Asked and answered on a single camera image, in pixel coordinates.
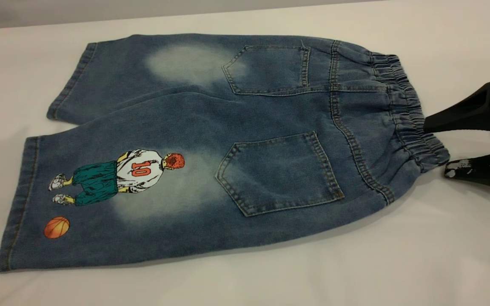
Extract blue denim shorts with print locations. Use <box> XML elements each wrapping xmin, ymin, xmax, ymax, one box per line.
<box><xmin>0</xmin><ymin>33</ymin><xmax>450</xmax><ymax>273</ymax></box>

